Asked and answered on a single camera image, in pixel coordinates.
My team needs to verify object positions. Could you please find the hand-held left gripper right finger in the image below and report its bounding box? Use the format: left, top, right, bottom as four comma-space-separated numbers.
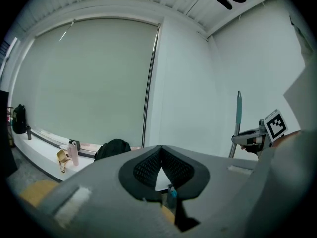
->
162, 145, 260, 238

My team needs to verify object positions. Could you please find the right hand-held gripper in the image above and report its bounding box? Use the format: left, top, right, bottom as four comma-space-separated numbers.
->
231, 109, 289, 156

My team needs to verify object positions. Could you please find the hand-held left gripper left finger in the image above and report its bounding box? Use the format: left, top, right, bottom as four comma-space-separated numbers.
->
32, 144, 179, 238

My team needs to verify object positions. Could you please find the teal handled broom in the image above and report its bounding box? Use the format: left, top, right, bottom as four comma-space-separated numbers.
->
228, 90, 244, 158

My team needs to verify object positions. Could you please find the person's right forearm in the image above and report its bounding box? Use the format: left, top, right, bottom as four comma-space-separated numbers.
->
274, 130, 302, 147

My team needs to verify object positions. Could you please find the person's right hand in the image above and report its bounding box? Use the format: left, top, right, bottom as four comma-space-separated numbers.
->
239, 144, 258, 155

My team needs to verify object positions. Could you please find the pink tumbler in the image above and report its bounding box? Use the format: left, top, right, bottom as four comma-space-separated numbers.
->
68, 142, 80, 166

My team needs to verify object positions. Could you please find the person's grey shirt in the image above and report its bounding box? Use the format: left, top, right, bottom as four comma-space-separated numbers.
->
244, 8, 317, 238

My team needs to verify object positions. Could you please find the oval wooden coffee table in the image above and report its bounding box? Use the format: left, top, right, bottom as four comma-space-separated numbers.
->
19, 179, 175, 224

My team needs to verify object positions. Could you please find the white window bench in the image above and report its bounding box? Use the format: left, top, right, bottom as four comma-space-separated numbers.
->
12, 130, 112, 183

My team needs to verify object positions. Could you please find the black backpack with tan patch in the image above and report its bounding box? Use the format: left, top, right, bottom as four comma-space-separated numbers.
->
11, 104, 27, 135

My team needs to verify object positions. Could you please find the grey-green roller blind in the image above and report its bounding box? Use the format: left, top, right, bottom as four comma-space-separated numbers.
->
11, 17, 160, 148

